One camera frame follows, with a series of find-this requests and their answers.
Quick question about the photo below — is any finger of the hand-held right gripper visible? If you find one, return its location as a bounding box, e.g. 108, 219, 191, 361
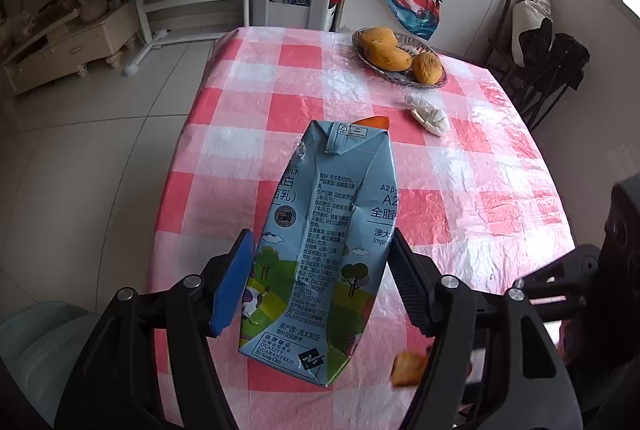
514, 244, 602, 327

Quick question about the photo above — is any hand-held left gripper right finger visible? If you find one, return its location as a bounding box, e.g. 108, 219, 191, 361
386, 234, 586, 430

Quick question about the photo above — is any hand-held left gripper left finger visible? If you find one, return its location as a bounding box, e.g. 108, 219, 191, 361
52, 229, 255, 430

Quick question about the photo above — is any light blue milk carton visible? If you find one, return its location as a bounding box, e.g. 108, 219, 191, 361
237, 119, 403, 389

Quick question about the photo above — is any crumpled white tissue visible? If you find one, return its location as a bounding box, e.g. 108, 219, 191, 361
404, 93, 451, 138

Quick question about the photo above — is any red white checkered tablecloth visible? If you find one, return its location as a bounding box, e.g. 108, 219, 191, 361
147, 26, 578, 428

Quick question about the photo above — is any glass fruit plate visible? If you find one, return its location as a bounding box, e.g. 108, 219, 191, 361
351, 27, 448, 89

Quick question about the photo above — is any black jacket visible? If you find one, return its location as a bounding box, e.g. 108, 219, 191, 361
518, 17, 591, 90

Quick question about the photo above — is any round yellow mango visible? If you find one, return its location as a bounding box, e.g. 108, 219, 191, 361
411, 52, 444, 85

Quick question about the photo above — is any grey green chair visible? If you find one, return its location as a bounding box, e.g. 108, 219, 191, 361
0, 302, 101, 411

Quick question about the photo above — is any dark wooden chair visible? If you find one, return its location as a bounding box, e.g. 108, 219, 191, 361
482, 0, 566, 133

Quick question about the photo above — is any white sack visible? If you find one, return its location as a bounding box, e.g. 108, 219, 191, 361
511, 0, 552, 55

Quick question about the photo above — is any cream low cabinet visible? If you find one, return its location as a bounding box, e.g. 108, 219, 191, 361
0, 2, 141, 98

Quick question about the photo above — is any beige vase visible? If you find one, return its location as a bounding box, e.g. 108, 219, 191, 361
75, 0, 108, 23

